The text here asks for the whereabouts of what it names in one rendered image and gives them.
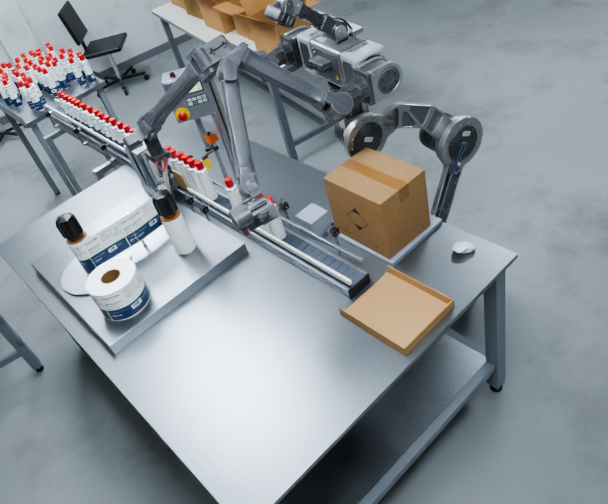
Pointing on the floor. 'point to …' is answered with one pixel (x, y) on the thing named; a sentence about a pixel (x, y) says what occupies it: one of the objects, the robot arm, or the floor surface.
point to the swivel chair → (97, 44)
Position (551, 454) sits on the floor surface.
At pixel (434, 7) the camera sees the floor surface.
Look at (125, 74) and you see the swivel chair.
